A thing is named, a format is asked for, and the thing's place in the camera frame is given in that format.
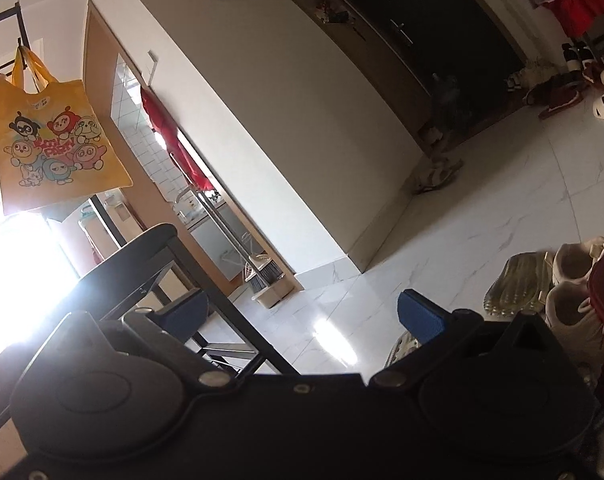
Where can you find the wooden door frame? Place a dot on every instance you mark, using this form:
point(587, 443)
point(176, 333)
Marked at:
point(99, 45)

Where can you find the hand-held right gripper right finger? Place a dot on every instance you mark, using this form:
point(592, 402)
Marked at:
point(422, 317)

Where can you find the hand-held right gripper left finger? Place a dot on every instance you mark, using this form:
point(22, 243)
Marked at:
point(187, 312)

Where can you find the red hanging cloth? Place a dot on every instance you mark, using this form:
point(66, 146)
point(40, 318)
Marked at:
point(179, 155)

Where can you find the broom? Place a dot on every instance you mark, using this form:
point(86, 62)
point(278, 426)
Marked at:
point(264, 272)

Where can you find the red hanging garment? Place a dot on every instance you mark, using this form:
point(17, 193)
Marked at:
point(582, 10)

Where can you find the dark red slipper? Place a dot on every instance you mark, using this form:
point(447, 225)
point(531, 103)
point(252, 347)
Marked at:
point(557, 100)

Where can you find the dark entrance door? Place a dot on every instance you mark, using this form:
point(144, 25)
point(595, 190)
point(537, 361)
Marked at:
point(432, 60)

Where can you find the beige sneaker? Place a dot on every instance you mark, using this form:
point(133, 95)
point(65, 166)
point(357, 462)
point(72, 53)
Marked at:
point(572, 260)
point(572, 320)

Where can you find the green soled shoe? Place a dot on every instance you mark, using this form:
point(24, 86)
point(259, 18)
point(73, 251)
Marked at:
point(517, 285)
point(404, 347)

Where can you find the yellow cartoon tote bag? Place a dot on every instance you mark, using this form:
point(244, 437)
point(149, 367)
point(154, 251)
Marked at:
point(57, 125)

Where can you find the beige sandal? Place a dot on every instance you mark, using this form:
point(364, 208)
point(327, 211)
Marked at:
point(437, 175)

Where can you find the black metal shoe rack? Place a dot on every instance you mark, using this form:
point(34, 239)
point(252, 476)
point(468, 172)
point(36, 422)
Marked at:
point(132, 255)

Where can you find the beige dustpan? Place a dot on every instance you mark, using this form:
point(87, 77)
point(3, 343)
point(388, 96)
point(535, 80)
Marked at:
point(272, 297)

